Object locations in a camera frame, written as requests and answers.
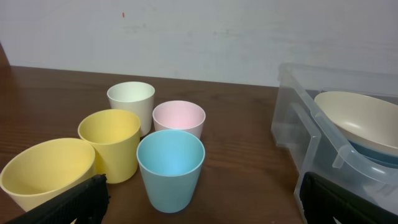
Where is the cream plastic cup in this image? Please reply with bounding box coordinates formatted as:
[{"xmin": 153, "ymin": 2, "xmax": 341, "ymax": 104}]
[{"xmin": 107, "ymin": 82, "xmax": 155, "ymax": 137}]

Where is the yellow plastic cup upper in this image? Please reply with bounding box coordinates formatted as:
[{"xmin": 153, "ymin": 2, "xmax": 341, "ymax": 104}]
[{"xmin": 78, "ymin": 109, "xmax": 141, "ymax": 184}]

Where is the clear plastic storage bin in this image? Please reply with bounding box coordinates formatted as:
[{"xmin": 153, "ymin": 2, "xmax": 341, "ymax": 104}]
[{"xmin": 271, "ymin": 63, "xmax": 397, "ymax": 223}]

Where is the yellow plastic cup lower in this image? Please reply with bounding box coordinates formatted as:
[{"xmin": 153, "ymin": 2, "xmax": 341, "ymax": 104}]
[{"xmin": 1, "ymin": 138, "xmax": 95, "ymax": 213}]

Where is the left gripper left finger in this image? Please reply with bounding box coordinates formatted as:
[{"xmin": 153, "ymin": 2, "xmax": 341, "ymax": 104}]
[{"xmin": 7, "ymin": 174, "xmax": 110, "ymax": 224}]

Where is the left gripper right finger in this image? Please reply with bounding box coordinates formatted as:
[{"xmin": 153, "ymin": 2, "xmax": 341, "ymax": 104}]
[{"xmin": 299, "ymin": 172, "xmax": 397, "ymax": 224}]

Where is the beige large bowl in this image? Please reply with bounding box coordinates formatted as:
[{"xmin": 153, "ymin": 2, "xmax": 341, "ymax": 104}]
[{"xmin": 314, "ymin": 91, "xmax": 397, "ymax": 156}]

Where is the yellow plastic cup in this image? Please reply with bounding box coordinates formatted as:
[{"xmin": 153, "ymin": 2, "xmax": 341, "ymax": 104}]
[
  {"xmin": 78, "ymin": 109, "xmax": 141, "ymax": 184},
  {"xmin": 1, "ymin": 138, "xmax": 95, "ymax": 213}
]

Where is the pink plastic cup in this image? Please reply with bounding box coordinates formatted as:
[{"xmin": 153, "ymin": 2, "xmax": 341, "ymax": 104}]
[{"xmin": 152, "ymin": 100, "xmax": 206, "ymax": 139}]

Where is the light blue plastic cup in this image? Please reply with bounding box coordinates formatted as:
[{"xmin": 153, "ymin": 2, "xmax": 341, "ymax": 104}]
[{"xmin": 136, "ymin": 129, "xmax": 206, "ymax": 213}]

